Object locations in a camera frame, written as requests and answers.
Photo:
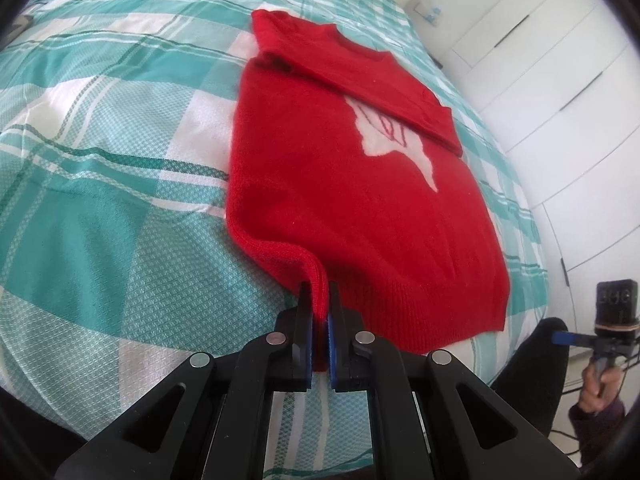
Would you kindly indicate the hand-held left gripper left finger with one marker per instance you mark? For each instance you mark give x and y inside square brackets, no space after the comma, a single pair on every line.
[295,350]

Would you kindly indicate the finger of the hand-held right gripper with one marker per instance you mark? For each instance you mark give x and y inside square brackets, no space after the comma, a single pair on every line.
[570,338]

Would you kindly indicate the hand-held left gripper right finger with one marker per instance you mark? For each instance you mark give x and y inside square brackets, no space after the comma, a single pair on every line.
[342,350]

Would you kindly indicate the red sweater with white print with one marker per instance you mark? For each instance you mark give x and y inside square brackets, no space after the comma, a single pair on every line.
[325,185]

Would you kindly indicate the person's right forearm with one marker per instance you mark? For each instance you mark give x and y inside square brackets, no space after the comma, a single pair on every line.
[595,430]

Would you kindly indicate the person's right hand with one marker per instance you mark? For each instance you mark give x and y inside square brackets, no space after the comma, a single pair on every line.
[595,385]

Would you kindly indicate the white wardrobe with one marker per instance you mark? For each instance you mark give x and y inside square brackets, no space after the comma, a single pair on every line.
[550,85]

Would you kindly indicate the bed with teal plaid sheet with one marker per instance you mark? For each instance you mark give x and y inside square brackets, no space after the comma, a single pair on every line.
[100,210]

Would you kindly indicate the wall socket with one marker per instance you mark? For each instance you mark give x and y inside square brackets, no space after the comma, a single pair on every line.
[430,12]

